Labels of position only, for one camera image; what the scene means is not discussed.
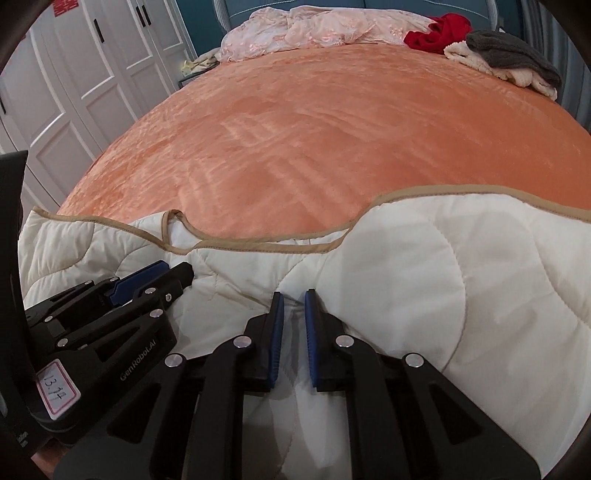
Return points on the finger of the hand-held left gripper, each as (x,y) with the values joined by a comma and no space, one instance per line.
(138,277)
(178,277)

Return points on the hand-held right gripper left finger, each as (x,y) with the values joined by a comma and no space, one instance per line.
(275,341)

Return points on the red paper wardrobe decoration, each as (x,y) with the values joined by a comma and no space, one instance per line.
(64,6)

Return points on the blue padded headboard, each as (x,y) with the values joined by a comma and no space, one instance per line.
(480,11)

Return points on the orange plush bed blanket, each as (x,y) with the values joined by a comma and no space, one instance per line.
(323,138)

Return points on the white quilted zip jacket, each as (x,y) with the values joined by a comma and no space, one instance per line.
(415,286)

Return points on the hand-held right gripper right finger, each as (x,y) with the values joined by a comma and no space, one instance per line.
(311,341)

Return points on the pale folded cloth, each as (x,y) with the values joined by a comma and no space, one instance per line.
(198,64)

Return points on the pink floral quilt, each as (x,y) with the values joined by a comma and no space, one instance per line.
(300,32)

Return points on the white panelled wardrobe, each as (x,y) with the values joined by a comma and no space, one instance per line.
(92,69)

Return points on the grey pleated curtain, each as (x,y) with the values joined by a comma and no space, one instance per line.
(545,41)

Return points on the grey knit garment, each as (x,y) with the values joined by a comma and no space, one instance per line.
(508,55)

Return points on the red garment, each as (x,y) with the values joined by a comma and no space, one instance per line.
(434,37)

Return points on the cream fleece garment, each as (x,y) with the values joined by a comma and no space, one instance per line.
(461,53)

